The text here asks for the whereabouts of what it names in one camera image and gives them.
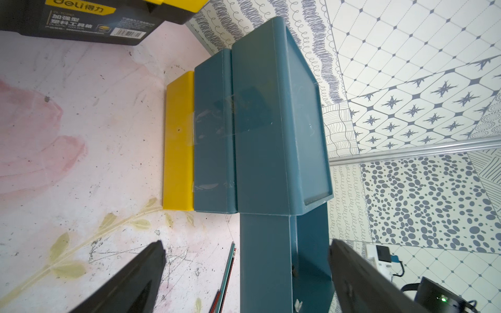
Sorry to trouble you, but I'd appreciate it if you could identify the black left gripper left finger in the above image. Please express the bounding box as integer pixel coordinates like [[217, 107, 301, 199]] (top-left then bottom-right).
[[73, 241, 166, 312]]

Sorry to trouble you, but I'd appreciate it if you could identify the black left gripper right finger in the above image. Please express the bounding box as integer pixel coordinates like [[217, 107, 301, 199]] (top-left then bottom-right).
[[328, 239, 427, 313]]

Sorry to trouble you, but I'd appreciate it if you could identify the teal drawer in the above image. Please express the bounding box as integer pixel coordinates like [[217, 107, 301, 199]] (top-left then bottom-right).
[[240, 203, 335, 312]]

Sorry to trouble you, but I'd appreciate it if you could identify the yellow bottom drawer unit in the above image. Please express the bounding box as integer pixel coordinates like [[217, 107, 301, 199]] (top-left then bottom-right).
[[163, 71, 194, 211]]

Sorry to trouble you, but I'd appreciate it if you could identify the teal drawer cabinet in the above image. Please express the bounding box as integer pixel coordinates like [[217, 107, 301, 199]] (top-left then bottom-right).
[[193, 16, 333, 216]]

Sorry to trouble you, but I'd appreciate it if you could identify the green striped pencil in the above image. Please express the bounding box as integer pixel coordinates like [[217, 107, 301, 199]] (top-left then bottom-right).
[[215, 242, 236, 313]]

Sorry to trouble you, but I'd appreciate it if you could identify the yellow black toolbox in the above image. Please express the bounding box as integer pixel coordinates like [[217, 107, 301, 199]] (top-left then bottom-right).
[[1, 0, 207, 46]]

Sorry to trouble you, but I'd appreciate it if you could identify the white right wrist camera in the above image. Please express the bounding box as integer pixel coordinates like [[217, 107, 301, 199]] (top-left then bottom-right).
[[365, 245, 405, 281]]

